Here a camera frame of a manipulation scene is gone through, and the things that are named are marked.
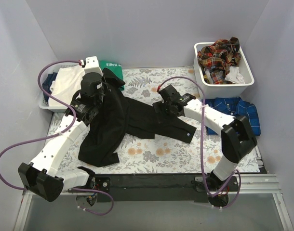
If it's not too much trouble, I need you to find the black long sleeve shirt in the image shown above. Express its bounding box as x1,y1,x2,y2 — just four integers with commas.
78,68,196,167

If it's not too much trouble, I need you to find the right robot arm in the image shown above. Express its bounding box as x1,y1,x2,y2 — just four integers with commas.
153,85,257,191

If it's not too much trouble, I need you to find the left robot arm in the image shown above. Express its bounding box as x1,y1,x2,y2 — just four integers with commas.
18,72,105,202

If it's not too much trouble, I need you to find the white folded garment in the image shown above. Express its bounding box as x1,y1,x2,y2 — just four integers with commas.
51,65,85,105

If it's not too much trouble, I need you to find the green t-shirt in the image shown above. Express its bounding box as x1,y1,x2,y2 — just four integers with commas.
99,60,123,80

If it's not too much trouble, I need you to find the white plastic bin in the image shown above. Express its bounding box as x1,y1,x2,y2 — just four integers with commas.
193,39,254,99

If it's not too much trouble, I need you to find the navy blue garment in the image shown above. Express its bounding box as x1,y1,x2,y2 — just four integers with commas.
42,72,57,94

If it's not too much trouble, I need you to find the light grey laundry basket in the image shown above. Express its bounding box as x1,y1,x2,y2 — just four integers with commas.
38,61,83,113

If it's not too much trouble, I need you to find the floral table cloth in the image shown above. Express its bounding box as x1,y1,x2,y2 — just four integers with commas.
46,68,261,174

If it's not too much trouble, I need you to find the red plaid shirt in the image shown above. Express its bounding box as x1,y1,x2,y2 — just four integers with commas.
197,37,241,85

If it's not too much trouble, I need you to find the blue plaid folded shirt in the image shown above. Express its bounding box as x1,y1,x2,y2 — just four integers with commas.
205,97,261,136

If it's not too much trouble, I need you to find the white garment in bin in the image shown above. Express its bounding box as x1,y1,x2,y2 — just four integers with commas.
225,66,245,84

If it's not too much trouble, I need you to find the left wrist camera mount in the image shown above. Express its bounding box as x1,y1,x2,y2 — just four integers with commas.
80,56,103,75

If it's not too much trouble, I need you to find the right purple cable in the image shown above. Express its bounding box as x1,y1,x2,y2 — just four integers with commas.
157,76,241,209

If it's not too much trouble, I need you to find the purple cable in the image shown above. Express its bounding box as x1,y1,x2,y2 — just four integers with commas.
0,60,114,216
157,76,241,209

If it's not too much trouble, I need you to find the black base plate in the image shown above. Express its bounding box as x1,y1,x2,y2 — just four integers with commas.
67,173,241,203

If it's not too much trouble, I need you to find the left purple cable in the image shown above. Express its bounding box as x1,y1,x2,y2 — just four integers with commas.
0,60,114,216

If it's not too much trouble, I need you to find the aluminium frame rail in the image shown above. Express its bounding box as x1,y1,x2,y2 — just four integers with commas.
14,174,293,231

